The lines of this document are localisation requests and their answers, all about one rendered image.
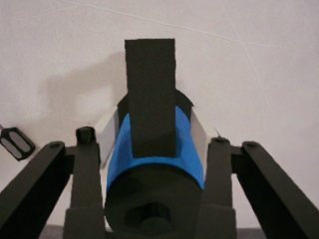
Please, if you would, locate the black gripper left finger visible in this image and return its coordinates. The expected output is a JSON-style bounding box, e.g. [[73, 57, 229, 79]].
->
[[0, 107, 120, 239]]

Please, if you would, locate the black round disc with center stud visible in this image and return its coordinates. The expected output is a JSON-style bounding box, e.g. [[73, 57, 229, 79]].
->
[[117, 89, 194, 129]]

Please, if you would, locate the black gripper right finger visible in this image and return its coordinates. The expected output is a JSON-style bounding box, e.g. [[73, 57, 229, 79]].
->
[[189, 107, 319, 239]]

